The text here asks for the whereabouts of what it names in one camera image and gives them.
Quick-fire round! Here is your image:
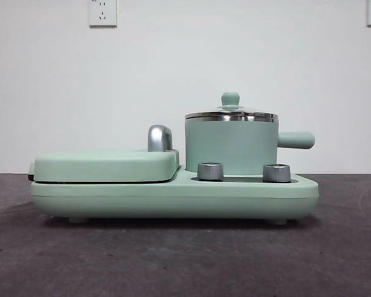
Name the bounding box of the glass pot lid green knob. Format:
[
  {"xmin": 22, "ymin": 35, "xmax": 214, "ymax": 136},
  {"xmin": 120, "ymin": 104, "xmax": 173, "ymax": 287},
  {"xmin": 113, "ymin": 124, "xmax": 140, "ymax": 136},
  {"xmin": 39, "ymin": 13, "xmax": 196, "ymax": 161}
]
[{"xmin": 185, "ymin": 92, "xmax": 279, "ymax": 119}]

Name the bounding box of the mint green steamer pot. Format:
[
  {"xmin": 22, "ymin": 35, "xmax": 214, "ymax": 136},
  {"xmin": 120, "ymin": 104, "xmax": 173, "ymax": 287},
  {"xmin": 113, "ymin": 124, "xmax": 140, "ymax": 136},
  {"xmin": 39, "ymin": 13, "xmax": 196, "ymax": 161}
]
[{"xmin": 184, "ymin": 117, "xmax": 315, "ymax": 174}]

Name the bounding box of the silver control knob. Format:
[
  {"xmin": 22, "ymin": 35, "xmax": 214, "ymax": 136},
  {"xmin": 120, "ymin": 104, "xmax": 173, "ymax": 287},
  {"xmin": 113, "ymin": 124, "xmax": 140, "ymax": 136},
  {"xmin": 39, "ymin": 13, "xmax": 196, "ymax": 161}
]
[
  {"xmin": 262, "ymin": 163, "xmax": 291, "ymax": 183},
  {"xmin": 197, "ymin": 161, "xmax": 225, "ymax": 181}
]

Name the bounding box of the mint green appliance base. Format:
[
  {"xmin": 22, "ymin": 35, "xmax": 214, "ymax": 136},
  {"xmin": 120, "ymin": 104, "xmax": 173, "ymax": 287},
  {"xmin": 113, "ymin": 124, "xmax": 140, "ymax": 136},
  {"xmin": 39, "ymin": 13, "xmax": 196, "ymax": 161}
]
[{"xmin": 30, "ymin": 165, "xmax": 320, "ymax": 225}]

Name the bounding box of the mint green griddle cover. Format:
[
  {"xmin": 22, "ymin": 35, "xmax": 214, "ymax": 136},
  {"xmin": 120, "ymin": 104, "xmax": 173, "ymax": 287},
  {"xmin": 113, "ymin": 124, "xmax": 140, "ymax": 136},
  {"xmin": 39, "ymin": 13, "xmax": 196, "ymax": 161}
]
[{"xmin": 29, "ymin": 148, "xmax": 181, "ymax": 183}]

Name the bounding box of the chrome cover handle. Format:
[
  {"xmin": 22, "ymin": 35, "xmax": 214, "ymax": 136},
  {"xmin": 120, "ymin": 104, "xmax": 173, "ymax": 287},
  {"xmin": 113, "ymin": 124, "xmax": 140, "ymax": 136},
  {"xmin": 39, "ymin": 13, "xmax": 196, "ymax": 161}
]
[{"xmin": 147, "ymin": 124, "xmax": 174, "ymax": 152}]

